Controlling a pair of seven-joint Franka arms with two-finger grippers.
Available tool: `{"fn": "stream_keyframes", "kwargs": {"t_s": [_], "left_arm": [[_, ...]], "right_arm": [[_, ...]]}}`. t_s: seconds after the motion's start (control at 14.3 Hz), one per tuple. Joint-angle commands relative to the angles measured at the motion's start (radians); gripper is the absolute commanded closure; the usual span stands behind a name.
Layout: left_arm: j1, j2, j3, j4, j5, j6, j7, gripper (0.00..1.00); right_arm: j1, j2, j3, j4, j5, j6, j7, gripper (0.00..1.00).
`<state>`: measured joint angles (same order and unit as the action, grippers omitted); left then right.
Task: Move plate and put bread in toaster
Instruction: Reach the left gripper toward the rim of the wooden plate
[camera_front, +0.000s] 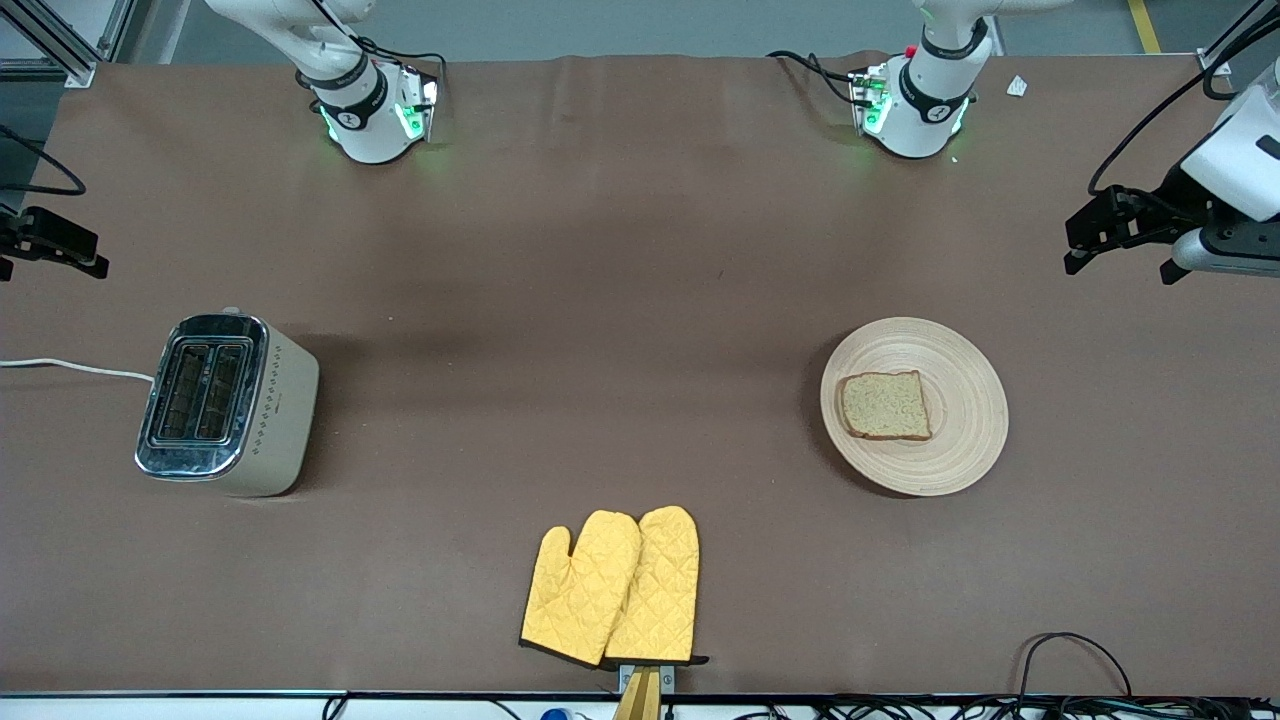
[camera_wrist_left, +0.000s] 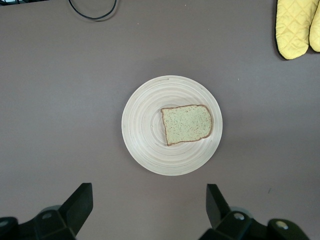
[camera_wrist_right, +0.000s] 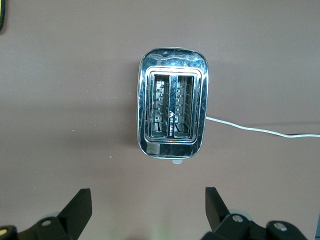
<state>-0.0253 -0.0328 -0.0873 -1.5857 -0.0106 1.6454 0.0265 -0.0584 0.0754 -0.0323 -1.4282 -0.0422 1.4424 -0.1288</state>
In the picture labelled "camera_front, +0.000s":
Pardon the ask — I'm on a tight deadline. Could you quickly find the white toaster power cable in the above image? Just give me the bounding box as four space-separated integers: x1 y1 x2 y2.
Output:
0 357 157 385

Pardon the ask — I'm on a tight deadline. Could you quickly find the black left arm base cable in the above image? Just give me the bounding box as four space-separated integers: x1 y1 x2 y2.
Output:
767 49 863 107

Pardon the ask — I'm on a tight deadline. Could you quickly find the round wooden plate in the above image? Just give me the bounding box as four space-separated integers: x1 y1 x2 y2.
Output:
820 317 1009 497

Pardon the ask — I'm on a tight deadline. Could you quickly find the left arm base connector panel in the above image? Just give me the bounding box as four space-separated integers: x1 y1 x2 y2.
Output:
849 68 893 137

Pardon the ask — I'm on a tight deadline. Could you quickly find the black left arm wrist cable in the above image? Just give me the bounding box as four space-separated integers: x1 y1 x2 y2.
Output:
1087 0 1280 198

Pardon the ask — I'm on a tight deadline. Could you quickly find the bread slice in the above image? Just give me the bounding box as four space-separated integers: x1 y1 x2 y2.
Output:
839 370 933 442

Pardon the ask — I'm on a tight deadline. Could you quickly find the right arm base connector panel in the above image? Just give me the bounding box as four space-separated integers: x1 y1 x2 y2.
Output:
396 66 441 143

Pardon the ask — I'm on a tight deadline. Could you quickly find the black looped cable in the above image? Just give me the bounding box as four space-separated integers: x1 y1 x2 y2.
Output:
1018 631 1134 701

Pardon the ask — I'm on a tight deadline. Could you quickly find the yellow quilted oven mitt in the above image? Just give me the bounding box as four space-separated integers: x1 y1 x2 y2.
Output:
519 510 643 669
604 505 710 668

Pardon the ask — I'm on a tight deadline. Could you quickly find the aluminium frame profile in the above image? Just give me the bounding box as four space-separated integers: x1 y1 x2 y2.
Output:
0 0 129 89

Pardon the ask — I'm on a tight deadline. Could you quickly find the brown table cloth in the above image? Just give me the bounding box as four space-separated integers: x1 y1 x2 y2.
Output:
0 50 1280 697

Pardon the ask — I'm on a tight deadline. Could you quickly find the black right arm base cable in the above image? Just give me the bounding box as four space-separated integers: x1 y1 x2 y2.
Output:
352 36 449 79

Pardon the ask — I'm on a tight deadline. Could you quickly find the black cable bundle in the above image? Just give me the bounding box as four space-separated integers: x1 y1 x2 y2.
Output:
735 694 1280 720

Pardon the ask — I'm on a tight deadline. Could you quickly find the black arm base cable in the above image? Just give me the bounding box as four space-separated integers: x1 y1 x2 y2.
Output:
767 49 863 107
352 36 449 79

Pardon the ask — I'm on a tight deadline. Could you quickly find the beige chrome two-slot toaster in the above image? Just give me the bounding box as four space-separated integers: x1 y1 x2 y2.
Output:
135 308 321 498

